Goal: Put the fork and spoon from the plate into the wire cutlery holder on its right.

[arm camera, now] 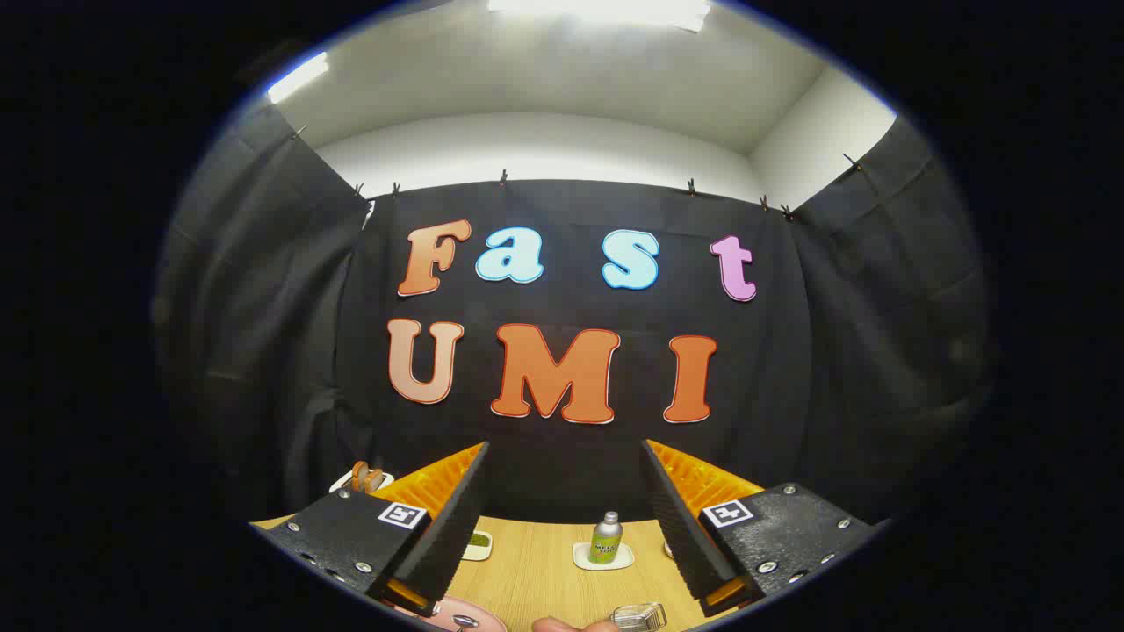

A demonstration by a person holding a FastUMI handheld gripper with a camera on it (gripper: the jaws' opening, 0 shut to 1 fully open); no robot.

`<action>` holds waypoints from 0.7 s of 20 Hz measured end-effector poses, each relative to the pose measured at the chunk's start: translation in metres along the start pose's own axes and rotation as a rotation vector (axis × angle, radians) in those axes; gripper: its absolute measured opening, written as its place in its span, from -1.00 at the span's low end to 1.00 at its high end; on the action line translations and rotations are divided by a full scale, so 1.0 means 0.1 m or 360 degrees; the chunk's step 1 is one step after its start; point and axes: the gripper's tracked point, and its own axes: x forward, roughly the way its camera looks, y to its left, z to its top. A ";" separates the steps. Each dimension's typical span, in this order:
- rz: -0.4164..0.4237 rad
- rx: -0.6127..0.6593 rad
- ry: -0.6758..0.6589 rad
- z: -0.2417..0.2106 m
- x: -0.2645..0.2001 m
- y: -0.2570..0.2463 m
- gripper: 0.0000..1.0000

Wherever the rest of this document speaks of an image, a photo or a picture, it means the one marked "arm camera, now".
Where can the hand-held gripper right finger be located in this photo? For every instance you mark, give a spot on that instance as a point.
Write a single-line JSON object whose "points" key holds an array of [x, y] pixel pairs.
{"points": [[680, 527]]}

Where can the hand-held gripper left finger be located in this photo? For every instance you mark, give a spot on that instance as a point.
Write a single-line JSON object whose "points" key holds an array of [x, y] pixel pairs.
{"points": [[457, 518]]}

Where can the white divided tray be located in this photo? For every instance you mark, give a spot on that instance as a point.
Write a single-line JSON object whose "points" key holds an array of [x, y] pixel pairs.
{"points": [[479, 551]]}

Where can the green drink bottle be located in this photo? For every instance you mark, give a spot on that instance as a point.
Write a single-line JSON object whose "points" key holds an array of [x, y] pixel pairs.
{"points": [[606, 540]]}

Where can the toasted bread slice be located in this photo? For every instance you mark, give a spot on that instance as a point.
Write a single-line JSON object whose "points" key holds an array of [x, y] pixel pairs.
{"points": [[359, 476], [376, 480]]}

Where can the white square coaster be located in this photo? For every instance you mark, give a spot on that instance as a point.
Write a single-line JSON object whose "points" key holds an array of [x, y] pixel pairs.
{"points": [[581, 560]]}

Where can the pink round plate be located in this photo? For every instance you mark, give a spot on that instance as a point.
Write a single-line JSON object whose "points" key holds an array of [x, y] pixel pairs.
{"points": [[487, 619]]}

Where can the cream toaster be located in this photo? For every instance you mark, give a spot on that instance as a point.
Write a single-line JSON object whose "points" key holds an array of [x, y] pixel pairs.
{"points": [[341, 483]]}

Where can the row of black clips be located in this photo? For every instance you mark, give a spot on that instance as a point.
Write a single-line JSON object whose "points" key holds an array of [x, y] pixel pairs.
{"points": [[503, 177]]}

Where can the narrow ceiling light panel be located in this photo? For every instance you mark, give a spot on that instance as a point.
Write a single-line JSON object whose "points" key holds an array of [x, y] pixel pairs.
{"points": [[299, 77]]}

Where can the wide ceiling light panel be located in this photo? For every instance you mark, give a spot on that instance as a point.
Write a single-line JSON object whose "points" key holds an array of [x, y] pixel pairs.
{"points": [[597, 10]]}

